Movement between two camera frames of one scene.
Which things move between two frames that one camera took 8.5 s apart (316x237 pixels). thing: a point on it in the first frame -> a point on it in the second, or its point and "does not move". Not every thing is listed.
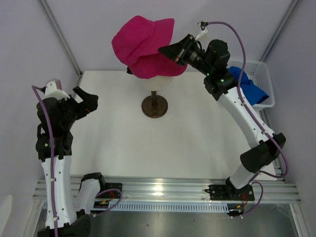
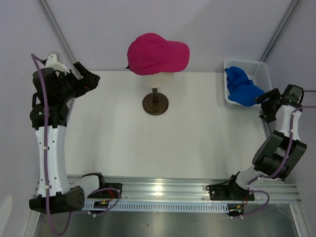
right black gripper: [180, 49] -> [273, 95]
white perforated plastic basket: [258, 72] does not move
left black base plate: [106, 194] does not move
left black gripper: [89, 103] -> [89, 81]
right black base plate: [224, 192] does not move
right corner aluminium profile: [279, 30] does not move
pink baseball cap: [139, 36] -> [150, 54]
